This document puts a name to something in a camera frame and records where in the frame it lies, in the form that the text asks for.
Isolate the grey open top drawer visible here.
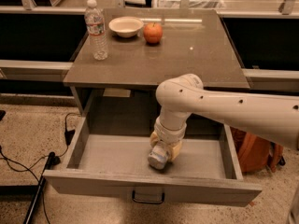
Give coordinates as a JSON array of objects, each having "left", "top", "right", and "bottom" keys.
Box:
[{"left": 42, "top": 94, "right": 263, "bottom": 208}]

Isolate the orange backpack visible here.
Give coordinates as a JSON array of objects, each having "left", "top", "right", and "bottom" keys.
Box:
[{"left": 231, "top": 128, "right": 286, "bottom": 173}]

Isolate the black drawer handle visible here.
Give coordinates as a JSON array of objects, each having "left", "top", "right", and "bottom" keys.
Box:
[{"left": 131, "top": 189, "right": 165, "bottom": 204}]

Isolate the red apple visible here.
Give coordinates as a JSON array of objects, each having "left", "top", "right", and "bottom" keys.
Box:
[{"left": 143, "top": 22, "right": 163, "bottom": 44}]

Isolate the black pole on floor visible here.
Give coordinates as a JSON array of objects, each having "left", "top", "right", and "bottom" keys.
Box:
[{"left": 23, "top": 152, "right": 56, "bottom": 224}]

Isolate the black power adapter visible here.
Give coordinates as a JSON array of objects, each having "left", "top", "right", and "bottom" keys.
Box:
[{"left": 64, "top": 130, "right": 75, "bottom": 146}]

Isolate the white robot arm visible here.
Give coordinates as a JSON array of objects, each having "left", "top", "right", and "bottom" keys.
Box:
[{"left": 154, "top": 74, "right": 299, "bottom": 149}]

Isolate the white ceramic bowl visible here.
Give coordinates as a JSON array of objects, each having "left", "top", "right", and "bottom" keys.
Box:
[{"left": 108, "top": 17, "right": 144, "bottom": 38}]

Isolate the grey cabinet with counter top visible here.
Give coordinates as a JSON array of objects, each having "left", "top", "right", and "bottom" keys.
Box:
[{"left": 63, "top": 7, "right": 251, "bottom": 123}]

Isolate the clear plastic water bottle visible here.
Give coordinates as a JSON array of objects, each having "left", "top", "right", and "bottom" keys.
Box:
[{"left": 84, "top": 0, "right": 108, "bottom": 61}]

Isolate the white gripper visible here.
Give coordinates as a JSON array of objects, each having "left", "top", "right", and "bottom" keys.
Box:
[{"left": 149, "top": 118, "right": 187, "bottom": 161}]

